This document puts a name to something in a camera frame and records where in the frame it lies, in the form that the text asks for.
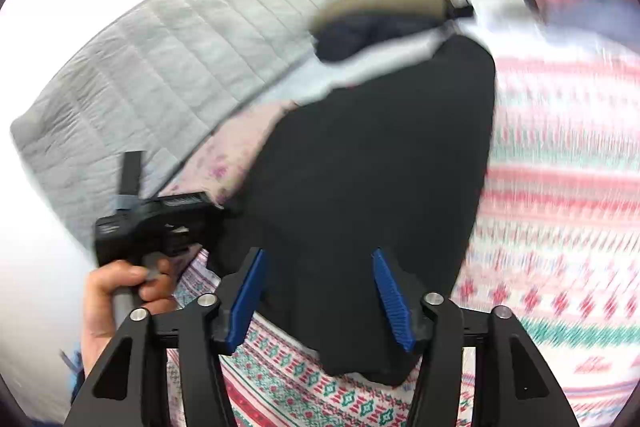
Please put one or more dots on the black jacket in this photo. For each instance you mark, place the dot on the black jacket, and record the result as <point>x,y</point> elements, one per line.
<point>360,187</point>

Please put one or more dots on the navy jacket with fur hood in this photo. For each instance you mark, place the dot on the navy jacket with fur hood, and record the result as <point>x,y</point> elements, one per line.
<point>370,27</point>

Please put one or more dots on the person's left hand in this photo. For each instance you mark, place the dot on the person's left hand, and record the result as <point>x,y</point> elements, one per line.
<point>100,302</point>

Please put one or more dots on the patterned bed sheet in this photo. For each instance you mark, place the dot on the patterned bed sheet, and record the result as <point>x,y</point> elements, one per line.
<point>560,207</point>

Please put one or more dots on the blue plastic basket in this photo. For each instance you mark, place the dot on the blue plastic basket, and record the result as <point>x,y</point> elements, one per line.
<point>74,379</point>

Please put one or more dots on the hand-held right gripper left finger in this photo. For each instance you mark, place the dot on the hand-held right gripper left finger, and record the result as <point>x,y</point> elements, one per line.
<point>245,302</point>

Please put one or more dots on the blue folded blanket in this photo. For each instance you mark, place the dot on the blue folded blanket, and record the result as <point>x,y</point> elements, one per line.
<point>595,22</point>

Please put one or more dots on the grey quilted headboard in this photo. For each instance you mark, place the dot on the grey quilted headboard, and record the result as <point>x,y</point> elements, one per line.
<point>165,67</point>

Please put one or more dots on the pink floral pillow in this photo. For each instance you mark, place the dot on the pink floral pillow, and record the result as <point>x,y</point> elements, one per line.
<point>225,152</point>

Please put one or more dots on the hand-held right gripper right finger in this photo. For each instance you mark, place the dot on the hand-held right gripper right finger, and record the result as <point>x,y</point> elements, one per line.
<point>395,302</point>

